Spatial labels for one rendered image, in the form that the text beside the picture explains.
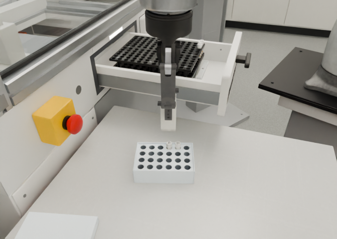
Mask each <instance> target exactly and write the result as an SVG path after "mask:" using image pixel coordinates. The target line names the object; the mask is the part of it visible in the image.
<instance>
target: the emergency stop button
mask: <svg viewBox="0 0 337 239"><path fill-rule="evenodd" d="M66 126H67V130H68V132H69V133H70V134H74V135H75V134H77V133H78V132H80V131H81V129H82V126H83V119H82V117H81V116H80V115H78V114H74V115H72V116H71V117H70V118H69V119H68V120H67V123H66Z"/></svg>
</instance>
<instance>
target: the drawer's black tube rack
mask: <svg viewBox="0 0 337 239"><path fill-rule="evenodd" d="M158 40H160V39H159V38H152V37H144V36H134V37H133V38H132V39H131V40H129V41H128V42H127V43H126V44H125V45H124V46H123V47H122V48H121V49H119V50H118V51H117V52H116V53H115V54H114V55H113V56H112V57H111V58H109V60H110V61H114V62H117V63H116V64H115V65H114V66H113V67H119V68H126V69H133V70H139V71H146V72H153V73H159V74H160V71H159V70H158V57H157V55H156V47H157V41H158ZM197 45H198V43H195V42H187V41H180V47H181V55H180V57H179V70H178V71H177V72H176V76H179V77H186V78H194V76H195V74H196V72H197V69H198V67H199V65H200V63H201V61H202V59H203V57H204V53H202V55H201V57H200V58H198V60H197V62H196V64H195V66H194V68H193V70H192V72H191V73H190V72H184V68H185V67H186V65H187V63H188V61H189V59H190V58H191V56H192V55H193V52H194V51H195V49H196V47H197Z"/></svg>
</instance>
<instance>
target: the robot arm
mask: <svg viewBox="0 0 337 239"><path fill-rule="evenodd" d="M139 1H140V5H141V6H142V7H143V8H145V9H146V10H145V29H146V32H147V33H148V34H149V35H150V36H152V37H154V38H159V39H160V40H158V41H157V47H156V55H157V57H158V70H159V71H160V84H161V101H158V103H157V105H158V106H160V122H161V131H175V130H176V107H177V102H176V98H177V94H176V93H178V92H179V89H178V88H176V72H177V71H178V70H179V57H180V55H181V47H180V40H176V39H179V38H183V37H186V36H187V35H189V34H190V33H191V31H192V20H193V11H192V9H193V8H195V7H196V6H197V5H198V4H197V0H139ZM304 87H305V88H307V89H310V90H316V91H320V92H323V93H326V94H329V95H332V96H335V97H337V20H336V22H335V24H334V26H333V28H332V30H331V33H330V35H329V38H328V41H327V44H326V47H325V50H324V55H323V59H322V62H321V64H320V65H319V68H318V70H317V71H316V72H315V74H314V75H313V76H312V77H311V78H310V79H309V80H307V81H305V83H304Z"/></svg>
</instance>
